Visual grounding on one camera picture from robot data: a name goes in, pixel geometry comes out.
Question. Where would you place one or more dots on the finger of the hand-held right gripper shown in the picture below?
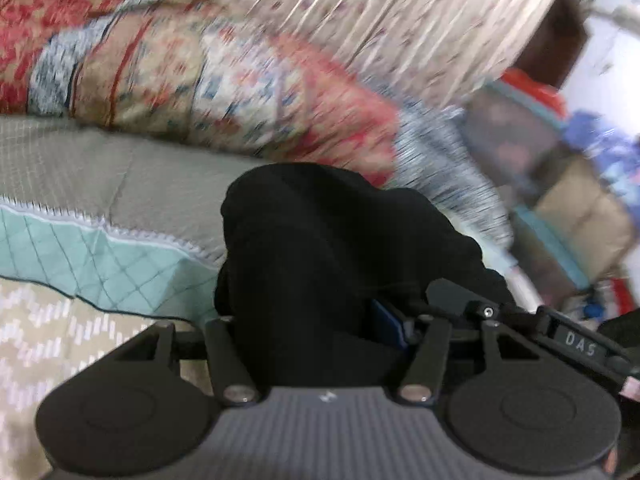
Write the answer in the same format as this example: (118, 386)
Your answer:
(455, 297)

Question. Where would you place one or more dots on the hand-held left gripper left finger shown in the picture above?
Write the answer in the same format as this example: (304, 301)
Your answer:
(225, 355)

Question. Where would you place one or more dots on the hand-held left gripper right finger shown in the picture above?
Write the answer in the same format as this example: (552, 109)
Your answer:
(387, 326)

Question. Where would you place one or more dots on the black pants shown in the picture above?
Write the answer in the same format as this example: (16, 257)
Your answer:
(310, 260)

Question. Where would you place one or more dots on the teal-rimmed clear storage box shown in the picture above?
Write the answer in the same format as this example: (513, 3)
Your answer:
(545, 250)

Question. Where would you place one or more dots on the cluttered storage boxes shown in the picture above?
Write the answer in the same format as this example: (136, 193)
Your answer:
(585, 220)

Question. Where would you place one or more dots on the clear plastic storage box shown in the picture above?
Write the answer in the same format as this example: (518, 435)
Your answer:
(515, 140)

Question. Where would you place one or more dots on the blue printed bag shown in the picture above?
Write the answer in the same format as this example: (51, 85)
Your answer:
(607, 150)

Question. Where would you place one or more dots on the zigzag patterned bed sheet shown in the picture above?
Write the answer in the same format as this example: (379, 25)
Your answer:
(100, 185)

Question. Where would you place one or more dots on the orange cloth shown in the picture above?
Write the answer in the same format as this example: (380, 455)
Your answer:
(535, 87)

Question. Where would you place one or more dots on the patchwork floral quilt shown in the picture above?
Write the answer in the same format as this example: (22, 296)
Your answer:
(175, 85)

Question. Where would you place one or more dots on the dark brown furniture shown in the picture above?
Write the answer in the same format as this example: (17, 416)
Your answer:
(555, 40)

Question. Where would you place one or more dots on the pleated floral curtain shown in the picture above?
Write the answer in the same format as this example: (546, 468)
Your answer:
(400, 20)

